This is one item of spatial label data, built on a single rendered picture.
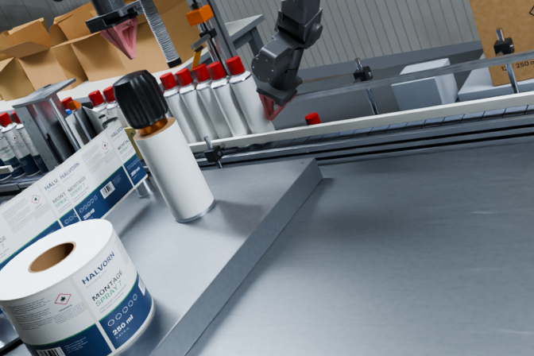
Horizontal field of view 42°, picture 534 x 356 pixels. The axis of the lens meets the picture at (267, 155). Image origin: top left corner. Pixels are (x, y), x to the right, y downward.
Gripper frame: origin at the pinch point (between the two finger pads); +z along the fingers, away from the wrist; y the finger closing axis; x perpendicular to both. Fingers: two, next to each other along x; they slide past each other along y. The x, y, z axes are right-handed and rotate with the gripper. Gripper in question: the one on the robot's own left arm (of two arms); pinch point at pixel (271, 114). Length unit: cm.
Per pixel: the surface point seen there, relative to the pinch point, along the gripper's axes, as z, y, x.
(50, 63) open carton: 140, -123, -173
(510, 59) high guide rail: -34, -3, 40
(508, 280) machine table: -29, 43, 53
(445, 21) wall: 96, -272, -3
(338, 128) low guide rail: -8.7, 4.6, 16.1
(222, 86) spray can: -3.2, 2.9, -11.9
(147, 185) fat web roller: 18.3, 19.9, -17.1
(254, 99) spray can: -3.0, 1.6, -4.2
